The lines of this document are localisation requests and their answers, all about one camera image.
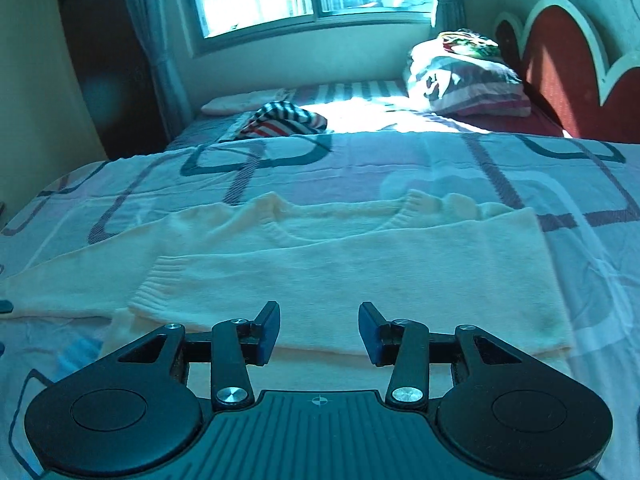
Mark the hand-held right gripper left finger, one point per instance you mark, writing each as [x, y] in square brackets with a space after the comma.
[268, 334]

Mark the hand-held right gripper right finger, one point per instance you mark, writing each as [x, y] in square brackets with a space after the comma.
[369, 334]

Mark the white towel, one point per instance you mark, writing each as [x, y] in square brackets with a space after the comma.
[350, 270]

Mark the patterned bed blanket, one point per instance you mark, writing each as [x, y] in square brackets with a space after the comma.
[450, 175]

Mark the striped folded cloth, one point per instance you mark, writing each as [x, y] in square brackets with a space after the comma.
[285, 120]

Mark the white folded cloth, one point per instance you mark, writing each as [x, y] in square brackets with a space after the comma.
[240, 100]

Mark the striped bed sheet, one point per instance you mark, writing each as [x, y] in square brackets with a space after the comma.
[360, 97]

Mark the striped pillow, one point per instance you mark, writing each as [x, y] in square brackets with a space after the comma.
[465, 85]

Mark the dark wooden wardrobe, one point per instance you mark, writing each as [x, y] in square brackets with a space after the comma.
[110, 70]

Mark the floral cloth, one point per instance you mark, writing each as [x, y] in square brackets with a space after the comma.
[470, 42]

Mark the red heart-shaped headboard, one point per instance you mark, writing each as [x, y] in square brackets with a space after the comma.
[565, 60]

